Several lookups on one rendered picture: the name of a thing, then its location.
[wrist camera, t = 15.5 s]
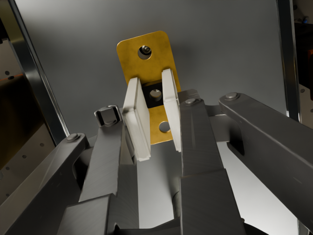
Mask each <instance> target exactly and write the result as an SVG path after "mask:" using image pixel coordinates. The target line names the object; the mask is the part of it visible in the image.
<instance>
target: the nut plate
mask: <svg viewBox="0 0 313 235"><path fill-rule="evenodd" d="M141 46H148V47H149V48H150V49H151V52H152V54H151V56H150V58H148V59H142V58H140V56H139V55H138V50H139V48H140V47H141ZM116 50H117V54H118V57H119V60H120V63H121V67H122V70H123V73H124V76H125V80H126V83H127V86H128V84H129V81H130V79H132V78H136V77H137V78H139V79H140V83H141V86H142V91H143V95H144V99H145V102H146V105H147V108H148V110H149V113H150V144H151V145H152V144H157V143H161V142H164V141H168V140H173V136H172V133H171V129H170V130H169V131H161V130H160V128H159V125H160V124H161V123H162V122H165V121H166V122H169V121H168V118H167V114H166V110H165V107H164V103H163V83H162V72H163V70H166V69H170V70H172V72H173V76H174V80H175V84H176V88H177V92H181V87H180V83H179V79H178V75H177V70H176V67H175V62H174V58H173V54H172V50H171V46H170V41H169V38H168V35H167V34H166V33H165V32H164V31H161V30H160V31H156V32H152V33H148V34H145V35H141V36H137V37H134V38H130V39H126V40H123V41H121V42H119V43H118V45H117V47H116ZM152 90H159V91H160V92H161V94H160V95H159V96H157V97H154V96H152V95H151V94H150V92H151V91H152Z"/></svg>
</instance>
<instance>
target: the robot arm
mask: <svg viewBox="0 0 313 235"><path fill-rule="evenodd" d="M162 83H163V103H164V107H165V110H166V114H167V118H168V121H169V125H170V129H171V133H172V136H173V140H174V144H175V147H176V151H179V152H181V157H182V177H179V202H180V216H179V217H177V218H175V219H173V220H170V221H168V222H165V223H163V224H161V225H158V226H156V227H154V228H139V208H138V183H137V161H136V158H137V160H139V161H144V160H148V159H150V158H149V157H151V153H150V113H149V110H148V108H147V105H146V102H145V99H144V95H143V91H142V86H141V83H140V79H139V78H137V77H136V78H132V79H130V81H129V84H128V89H127V93H126V97H125V101H124V105H123V107H122V108H119V107H118V105H115V104H114V105H108V106H105V107H102V108H100V109H98V110H97V111H95V113H94V114H95V117H96V120H97V122H98V125H99V130H98V133H97V135H96V136H94V137H91V138H88V139H87V137H86V134H85V133H82V132H81V133H74V134H71V135H69V136H68V137H66V138H65V139H63V140H62V141H61V142H60V143H59V144H58V145H57V147H56V148H55V149H54V150H52V152H51V153H50V154H49V155H48V156H47V157H46V158H45V159H44V160H43V161H42V162H41V163H40V164H39V165H38V166H37V167H36V168H35V170H34V171H33V172H32V173H31V174H30V175H29V176H28V177H27V178H26V179H25V180H24V181H23V182H22V183H21V184H20V185H19V186H18V187H17V189H16V190H15V191H14V192H13V193H12V194H11V195H10V196H9V197H8V198H7V199H6V200H5V201H4V202H3V203H2V204H1V205H0V235H269V234H267V233H266V232H264V231H262V230H260V229H258V228H256V227H254V226H252V225H250V224H247V223H245V222H242V219H241V216H240V213H239V209H238V206H237V203H236V200H235V196H234V193H233V190H232V187H231V183H230V180H229V177H228V174H227V171H226V168H224V166H223V162H222V160H221V156H220V153H219V150H218V146H217V143H222V142H226V143H227V147H228V148H229V149H230V150H231V151H232V152H233V153H234V154H235V156H236V157H237V158H238V159H239V160H240V161H241V162H242V163H243V164H244V165H245V166H246V167H247V168H248V169H249V170H250V171H251V172H252V173H253V174H254V175H255V176H256V177H257V178H258V179H259V180H260V181H261V182H262V183H263V184H264V185H265V186H266V187H267V188H268V189H269V190H270V191H271V192H272V193H273V194H274V195H275V196H276V197H277V198H278V199H279V200H280V201H281V202H282V203H283V204H284V205H285V206H286V208H287V209H288V210H289V211H290V212H291V213H292V214H293V215H294V216H295V217H296V218H297V219H298V220H299V221H300V222H301V223H302V224H303V225H304V226H305V227H306V228H307V229H308V230H309V231H310V232H311V233H312V234H313V129H311V128H309V127H307V126H305V125H303V124H301V123H299V122H298V121H296V120H294V119H292V118H290V117H288V116H286V115H284V114H282V113H280V112H278V111H276V110H274V109H273V108H271V107H269V106H267V105H265V104H263V103H261V102H259V101H257V100H255V99H253V98H251V97H249V96H247V95H246V94H243V93H236V92H233V93H229V94H227V95H224V96H222V97H220V98H219V100H218V102H219V105H205V103H204V100H203V99H201V98H200V96H199V94H198V91H197V90H195V89H189V90H185V91H181V92H177V88H176V84H175V80H174V76H173V72H172V70H170V69H166V70H163V72H162ZM134 153H135V155H136V158H135V155H134Z"/></svg>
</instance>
